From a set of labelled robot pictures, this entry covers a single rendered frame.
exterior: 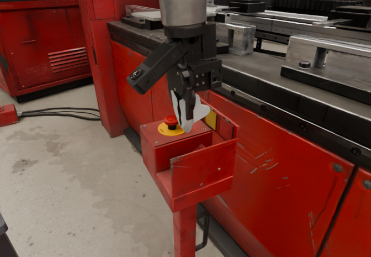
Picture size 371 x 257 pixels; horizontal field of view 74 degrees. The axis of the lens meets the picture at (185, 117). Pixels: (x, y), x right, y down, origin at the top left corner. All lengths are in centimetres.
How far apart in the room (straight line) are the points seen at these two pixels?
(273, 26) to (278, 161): 60
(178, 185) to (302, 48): 49
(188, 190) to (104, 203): 104
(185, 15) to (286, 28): 74
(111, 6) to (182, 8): 142
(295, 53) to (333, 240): 49
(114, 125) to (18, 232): 92
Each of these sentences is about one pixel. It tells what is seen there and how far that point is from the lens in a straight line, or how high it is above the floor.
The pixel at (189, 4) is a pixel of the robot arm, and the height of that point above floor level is 107.
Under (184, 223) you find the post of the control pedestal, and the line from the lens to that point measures 75.
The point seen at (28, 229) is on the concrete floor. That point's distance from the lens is 159.
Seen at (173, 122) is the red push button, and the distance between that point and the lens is 59.
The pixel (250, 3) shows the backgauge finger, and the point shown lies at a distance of 117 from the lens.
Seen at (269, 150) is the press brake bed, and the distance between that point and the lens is 75.
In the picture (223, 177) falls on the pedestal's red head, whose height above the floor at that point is 71.
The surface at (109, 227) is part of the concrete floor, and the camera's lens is 143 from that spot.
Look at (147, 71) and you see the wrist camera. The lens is 41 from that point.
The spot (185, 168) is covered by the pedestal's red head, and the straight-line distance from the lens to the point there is 50.
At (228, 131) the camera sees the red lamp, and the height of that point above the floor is 81.
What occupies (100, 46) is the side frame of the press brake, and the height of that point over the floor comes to 72.
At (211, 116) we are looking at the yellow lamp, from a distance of 60.
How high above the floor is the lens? 110
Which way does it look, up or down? 29 degrees down
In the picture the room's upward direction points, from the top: straight up
